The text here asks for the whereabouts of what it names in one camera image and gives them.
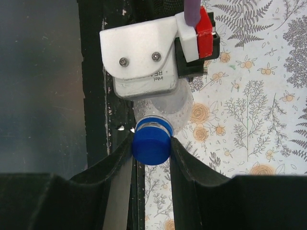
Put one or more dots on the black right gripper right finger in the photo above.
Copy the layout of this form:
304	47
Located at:
204	199

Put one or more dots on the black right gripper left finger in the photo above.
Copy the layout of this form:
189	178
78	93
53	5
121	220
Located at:
95	199

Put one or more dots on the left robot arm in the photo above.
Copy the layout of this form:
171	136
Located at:
156	9

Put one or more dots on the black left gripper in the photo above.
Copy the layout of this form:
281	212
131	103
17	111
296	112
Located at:
194	46

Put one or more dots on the Pepsi bottle blue label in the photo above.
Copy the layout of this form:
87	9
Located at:
175	107

